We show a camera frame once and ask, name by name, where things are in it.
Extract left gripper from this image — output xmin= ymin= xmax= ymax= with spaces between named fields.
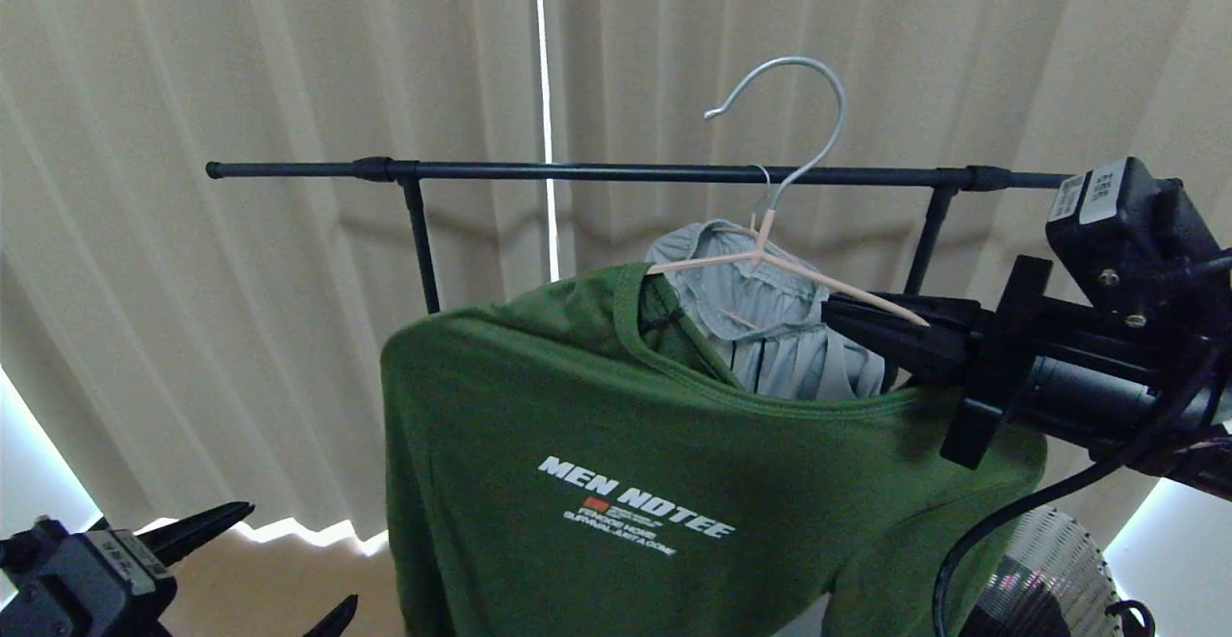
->
xmin=0 ymin=502 xmax=359 ymax=637

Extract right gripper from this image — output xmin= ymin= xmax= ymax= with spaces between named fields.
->
xmin=939 ymin=254 xmax=1232 ymax=471

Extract pale grey shorts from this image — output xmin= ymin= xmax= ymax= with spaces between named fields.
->
xmin=643 ymin=220 xmax=888 ymax=402

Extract pink clothes hanger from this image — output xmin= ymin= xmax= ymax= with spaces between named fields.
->
xmin=720 ymin=164 xmax=773 ymax=332
xmin=645 ymin=57 xmax=932 ymax=330

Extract green garment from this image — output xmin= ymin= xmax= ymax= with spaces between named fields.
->
xmin=380 ymin=262 xmax=1048 ymax=637

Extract white laundry basket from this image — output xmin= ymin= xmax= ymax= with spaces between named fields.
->
xmin=958 ymin=507 xmax=1156 ymax=637

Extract black clothes rack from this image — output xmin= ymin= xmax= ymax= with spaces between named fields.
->
xmin=205 ymin=158 xmax=1071 ymax=316

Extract beige curtain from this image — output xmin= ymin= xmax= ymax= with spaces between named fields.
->
xmin=0 ymin=0 xmax=1232 ymax=561

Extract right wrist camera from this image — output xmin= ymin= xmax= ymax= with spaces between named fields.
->
xmin=1044 ymin=158 xmax=1228 ymax=330

